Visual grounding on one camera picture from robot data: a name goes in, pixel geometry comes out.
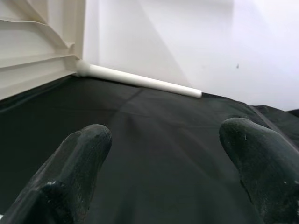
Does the black tablecloth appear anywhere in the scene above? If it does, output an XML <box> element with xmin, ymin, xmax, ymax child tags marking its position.
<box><xmin>0</xmin><ymin>76</ymin><xmax>299</xmax><ymax>224</ymax></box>

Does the white plastic table leg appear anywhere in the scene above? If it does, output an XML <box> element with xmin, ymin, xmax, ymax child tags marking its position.
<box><xmin>76</xmin><ymin>59</ymin><xmax>203</xmax><ymax>98</ymax></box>

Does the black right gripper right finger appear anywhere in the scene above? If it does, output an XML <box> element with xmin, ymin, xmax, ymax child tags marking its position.
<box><xmin>219</xmin><ymin>117</ymin><xmax>299</xmax><ymax>224</ymax></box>

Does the white plastic table top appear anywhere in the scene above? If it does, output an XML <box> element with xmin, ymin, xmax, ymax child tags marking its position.
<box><xmin>0</xmin><ymin>0</ymin><xmax>87</xmax><ymax>101</ymax></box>

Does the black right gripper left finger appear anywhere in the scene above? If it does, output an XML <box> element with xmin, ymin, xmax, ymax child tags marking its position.
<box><xmin>0</xmin><ymin>123</ymin><xmax>113</xmax><ymax>224</ymax></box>

